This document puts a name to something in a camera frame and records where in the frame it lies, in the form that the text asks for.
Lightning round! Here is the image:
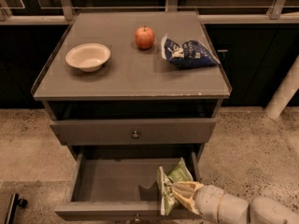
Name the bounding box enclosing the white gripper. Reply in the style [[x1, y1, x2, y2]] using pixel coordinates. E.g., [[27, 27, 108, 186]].
[[171, 181, 224, 224]]

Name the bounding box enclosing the green jalapeno chip bag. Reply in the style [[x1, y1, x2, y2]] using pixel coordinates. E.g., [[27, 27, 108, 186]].
[[157, 158, 193, 216]]

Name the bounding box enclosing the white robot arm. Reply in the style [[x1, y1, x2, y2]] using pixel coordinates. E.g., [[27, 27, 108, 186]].
[[175, 63, 299, 224]]

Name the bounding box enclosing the grey open middle drawer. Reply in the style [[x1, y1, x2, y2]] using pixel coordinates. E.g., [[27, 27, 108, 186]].
[[55, 146, 200, 221]]

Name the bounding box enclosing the grey top drawer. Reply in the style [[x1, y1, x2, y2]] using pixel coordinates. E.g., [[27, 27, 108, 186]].
[[50, 119, 216, 146]]

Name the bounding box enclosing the grey wooden drawer cabinet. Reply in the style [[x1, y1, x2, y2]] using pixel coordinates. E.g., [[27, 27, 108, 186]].
[[30, 10, 233, 221]]

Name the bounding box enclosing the blue chip bag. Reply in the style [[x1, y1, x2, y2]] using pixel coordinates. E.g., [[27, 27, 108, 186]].
[[161, 35, 220, 68]]

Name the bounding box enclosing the round metal middle knob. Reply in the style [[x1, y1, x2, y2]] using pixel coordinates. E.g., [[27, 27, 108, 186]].
[[131, 215, 142, 224]]

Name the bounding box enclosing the round metal knob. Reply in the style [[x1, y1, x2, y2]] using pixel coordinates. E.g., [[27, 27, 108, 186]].
[[132, 131, 140, 139], [131, 215, 142, 224]]

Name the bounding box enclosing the round metal top knob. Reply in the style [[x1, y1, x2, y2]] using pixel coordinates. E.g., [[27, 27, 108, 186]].
[[132, 131, 140, 139]]

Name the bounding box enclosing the red apple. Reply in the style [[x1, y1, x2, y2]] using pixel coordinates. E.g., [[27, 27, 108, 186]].
[[135, 26, 155, 49]]

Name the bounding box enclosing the white paper bowl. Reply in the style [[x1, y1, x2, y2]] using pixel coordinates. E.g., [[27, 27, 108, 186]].
[[65, 43, 111, 72]]

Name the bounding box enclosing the black object on floor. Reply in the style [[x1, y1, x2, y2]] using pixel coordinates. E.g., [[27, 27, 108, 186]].
[[4, 193, 28, 224]]

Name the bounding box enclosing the metal window frame rail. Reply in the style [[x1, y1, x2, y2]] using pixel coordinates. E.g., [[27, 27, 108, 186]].
[[0, 0, 299, 25]]

